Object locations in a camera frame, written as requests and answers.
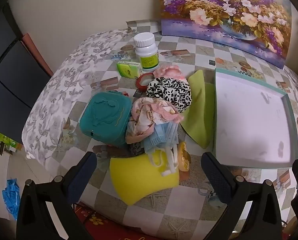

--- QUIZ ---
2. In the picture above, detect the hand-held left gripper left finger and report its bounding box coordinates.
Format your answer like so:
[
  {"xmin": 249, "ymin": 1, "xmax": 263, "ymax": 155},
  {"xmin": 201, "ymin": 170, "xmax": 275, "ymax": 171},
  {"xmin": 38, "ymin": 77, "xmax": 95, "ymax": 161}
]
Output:
[{"xmin": 16, "ymin": 151, "xmax": 97, "ymax": 240}]

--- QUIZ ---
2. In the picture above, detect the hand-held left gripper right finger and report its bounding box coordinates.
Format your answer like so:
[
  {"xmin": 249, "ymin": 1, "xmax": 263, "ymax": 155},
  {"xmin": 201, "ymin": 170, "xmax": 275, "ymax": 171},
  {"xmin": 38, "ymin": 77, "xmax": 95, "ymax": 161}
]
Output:
[{"xmin": 201, "ymin": 151, "xmax": 285, "ymax": 240}]

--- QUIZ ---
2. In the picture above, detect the yellow sponge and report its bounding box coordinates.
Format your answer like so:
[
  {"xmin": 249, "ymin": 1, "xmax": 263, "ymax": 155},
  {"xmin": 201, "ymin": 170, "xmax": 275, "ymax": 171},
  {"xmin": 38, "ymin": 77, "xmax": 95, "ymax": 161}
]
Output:
[{"xmin": 109, "ymin": 149, "xmax": 180, "ymax": 207}]

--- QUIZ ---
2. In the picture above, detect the teal wipes case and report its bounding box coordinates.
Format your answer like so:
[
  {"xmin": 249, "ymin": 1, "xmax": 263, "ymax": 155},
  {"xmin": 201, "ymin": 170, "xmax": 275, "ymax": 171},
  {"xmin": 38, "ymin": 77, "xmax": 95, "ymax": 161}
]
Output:
[{"xmin": 79, "ymin": 91, "xmax": 132, "ymax": 147}]

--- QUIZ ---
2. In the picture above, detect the lime green cloth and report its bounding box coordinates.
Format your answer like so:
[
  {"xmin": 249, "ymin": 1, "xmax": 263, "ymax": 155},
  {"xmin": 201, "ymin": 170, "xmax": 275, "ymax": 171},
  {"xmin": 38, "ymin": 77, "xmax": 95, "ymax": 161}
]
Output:
[{"xmin": 180, "ymin": 69, "xmax": 215, "ymax": 149}]

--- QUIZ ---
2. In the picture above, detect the teal rimmed white tray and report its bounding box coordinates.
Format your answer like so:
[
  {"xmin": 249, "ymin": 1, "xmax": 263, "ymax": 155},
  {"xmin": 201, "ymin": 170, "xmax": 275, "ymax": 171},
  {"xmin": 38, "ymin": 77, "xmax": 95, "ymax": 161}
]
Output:
[{"xmin": 212, "ymin": 68, "xmax": 298, "ymax": 169}]

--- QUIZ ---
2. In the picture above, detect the leopard print scrunchie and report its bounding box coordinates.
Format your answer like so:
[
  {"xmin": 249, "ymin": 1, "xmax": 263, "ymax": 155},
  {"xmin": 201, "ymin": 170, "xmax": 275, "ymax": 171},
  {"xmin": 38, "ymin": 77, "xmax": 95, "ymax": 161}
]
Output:
[{"xmin": 146, "ymin": 77, "xmax": 192, "ymax": 113}]

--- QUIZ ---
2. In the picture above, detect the red tape roll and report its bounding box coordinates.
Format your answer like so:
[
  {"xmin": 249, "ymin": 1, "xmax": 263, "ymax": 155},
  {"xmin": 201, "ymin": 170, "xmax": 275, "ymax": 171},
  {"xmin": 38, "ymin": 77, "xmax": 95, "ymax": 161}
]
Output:
[{"xmin": 135, "ymin": 72, "xmax": 155, "ymax": 90}]

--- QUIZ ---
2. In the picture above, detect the green tissue packet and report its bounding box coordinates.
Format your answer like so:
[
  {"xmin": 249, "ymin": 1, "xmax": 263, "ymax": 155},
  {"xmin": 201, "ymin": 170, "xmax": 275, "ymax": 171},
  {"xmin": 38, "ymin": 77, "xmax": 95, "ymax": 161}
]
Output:
[{"xmin": 116, "ymin": 60, "xmax": 143, "ymax": 78}]

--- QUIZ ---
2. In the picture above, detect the pink white fuzzy cloth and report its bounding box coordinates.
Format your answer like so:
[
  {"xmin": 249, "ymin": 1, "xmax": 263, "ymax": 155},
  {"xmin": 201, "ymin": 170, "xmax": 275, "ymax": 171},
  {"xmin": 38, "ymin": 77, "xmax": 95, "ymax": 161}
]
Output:
[{"xmin": 152, "ymin": 64, "xmax": 187, "ymax": 83}]

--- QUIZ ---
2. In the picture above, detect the orange gold packet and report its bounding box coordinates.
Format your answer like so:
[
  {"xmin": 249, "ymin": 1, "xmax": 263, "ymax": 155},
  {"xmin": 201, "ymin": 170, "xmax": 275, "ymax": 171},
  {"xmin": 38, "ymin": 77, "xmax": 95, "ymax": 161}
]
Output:
[{"xmin": 177, "ymin": 141, "xmax": 192, "ymax": 172}]

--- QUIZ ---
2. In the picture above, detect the red floral mat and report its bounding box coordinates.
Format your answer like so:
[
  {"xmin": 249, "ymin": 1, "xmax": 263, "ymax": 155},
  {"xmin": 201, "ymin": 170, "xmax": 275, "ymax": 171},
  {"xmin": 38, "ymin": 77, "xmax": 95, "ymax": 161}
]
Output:
[{"xmin": 73, "ymin": 201, "xmax": 149, "ymax": 240}]

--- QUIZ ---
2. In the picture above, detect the dark patterned cloth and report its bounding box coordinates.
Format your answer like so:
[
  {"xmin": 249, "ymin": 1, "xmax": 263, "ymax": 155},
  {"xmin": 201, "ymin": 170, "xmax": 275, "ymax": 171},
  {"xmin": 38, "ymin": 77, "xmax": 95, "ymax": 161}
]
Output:
[{"xmin": 128, "ymin": 142, "xmax": 147, "ymax": 158}]

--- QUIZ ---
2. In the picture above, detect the checkered tablecloth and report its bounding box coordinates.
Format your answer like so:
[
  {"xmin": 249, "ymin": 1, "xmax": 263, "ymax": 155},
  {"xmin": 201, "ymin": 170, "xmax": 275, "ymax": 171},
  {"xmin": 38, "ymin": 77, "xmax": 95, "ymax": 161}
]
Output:
[{"xmin": 56, "ymin": 19, "xmax": 298, "ymax": 240}]

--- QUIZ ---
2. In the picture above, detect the blue face mask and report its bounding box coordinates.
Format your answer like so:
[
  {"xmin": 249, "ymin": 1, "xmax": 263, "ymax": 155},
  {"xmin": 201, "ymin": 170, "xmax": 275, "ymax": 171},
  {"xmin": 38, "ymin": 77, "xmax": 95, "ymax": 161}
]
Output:
[{"xmin": 141, "ymin": 121, "xmax": 180, "ymax": 178}]

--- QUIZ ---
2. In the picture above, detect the blue plastic bag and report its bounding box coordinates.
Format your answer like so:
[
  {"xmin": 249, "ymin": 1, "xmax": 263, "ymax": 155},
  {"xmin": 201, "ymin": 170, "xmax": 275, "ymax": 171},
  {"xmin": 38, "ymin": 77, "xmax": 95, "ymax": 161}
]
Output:
[{"xmin": 2, "ymin": 178, "xmax": 20, "ymax": 220}]

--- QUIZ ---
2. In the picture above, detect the pink floral fabric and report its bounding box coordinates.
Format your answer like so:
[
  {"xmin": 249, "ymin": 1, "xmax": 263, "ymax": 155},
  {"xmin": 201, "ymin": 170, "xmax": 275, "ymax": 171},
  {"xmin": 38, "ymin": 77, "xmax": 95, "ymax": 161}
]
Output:
[{"xmin": 125, "ymin": 96, "xmax": 184, "ymax": 144}]

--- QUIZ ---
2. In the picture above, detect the green printed packaging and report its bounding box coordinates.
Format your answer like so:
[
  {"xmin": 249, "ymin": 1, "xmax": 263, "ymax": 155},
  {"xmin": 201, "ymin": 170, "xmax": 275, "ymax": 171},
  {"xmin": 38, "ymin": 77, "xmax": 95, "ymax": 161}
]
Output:
[{"xmin": 0, "ymin": 127, "xmax": 23, "ymax": 153}]

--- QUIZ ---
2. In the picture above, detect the grey floral tablecloth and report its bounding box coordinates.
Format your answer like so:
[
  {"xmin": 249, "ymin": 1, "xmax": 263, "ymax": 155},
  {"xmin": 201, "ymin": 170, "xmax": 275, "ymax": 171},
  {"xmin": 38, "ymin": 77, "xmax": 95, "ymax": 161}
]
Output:
[{"xmin": 22, "ymin": 29, "xmax": 129, "ymax": 170}]

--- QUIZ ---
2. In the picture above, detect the dark cabinet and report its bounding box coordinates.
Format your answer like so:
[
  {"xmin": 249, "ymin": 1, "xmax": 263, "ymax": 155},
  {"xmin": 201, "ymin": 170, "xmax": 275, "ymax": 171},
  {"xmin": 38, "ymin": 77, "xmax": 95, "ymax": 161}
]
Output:
[{"xmin": 0, "ymin": 5, "xmax": 53, "ymax": 144}]

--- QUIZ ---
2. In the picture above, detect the orange wooden board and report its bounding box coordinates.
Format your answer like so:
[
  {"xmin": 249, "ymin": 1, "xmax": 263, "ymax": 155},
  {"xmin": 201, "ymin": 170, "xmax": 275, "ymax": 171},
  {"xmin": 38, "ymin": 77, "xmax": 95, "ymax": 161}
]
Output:
[{"xmin": 21, "ymin": 33, "xmax": 54, "ymax": 77}]

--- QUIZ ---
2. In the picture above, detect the white pill bottle green label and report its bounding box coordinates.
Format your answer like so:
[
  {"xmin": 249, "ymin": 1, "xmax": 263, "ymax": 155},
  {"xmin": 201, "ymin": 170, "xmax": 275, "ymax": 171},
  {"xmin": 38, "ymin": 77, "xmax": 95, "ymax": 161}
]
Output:
[{"xmin": 133, "ymin": 32, "xmax": 160, "ymax": 72}]

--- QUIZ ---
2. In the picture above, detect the floral painting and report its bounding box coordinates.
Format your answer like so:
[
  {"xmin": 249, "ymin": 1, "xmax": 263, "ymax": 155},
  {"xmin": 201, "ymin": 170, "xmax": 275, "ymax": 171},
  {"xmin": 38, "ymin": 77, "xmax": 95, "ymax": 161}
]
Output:
[{"xmin": 158, "ymin": 0, "xmax": 293, "ymax": 69}]

